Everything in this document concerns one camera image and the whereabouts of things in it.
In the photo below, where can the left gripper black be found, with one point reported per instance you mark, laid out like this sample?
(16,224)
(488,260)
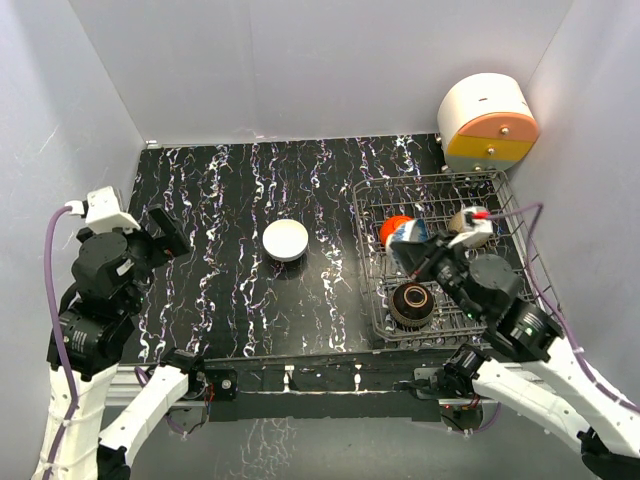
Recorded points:
(173,238)

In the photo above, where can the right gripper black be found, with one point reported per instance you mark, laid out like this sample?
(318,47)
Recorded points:
(413,255)

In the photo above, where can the blue white patterned bowl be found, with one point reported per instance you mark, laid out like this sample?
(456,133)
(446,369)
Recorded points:
(412,231)

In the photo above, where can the wire dish rack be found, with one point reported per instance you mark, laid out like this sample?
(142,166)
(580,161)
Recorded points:
(436,198)

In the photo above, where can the red bowl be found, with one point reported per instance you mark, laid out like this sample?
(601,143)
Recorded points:
(390,225)

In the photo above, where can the brown beige bowl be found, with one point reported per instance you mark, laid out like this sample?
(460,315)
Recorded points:
(411,305)

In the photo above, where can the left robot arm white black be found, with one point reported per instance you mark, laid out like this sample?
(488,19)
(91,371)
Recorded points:
(91,323)

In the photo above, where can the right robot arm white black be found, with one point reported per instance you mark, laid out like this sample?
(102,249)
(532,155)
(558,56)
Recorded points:
(530,337)

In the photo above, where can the round drawer cabinet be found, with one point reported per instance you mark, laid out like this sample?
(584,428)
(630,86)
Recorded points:
(485,123)

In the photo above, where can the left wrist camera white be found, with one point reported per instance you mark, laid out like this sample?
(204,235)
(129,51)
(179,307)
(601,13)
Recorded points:
(103,212)

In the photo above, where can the aluminium frame rail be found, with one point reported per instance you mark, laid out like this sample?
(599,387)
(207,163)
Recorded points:
(590,425)

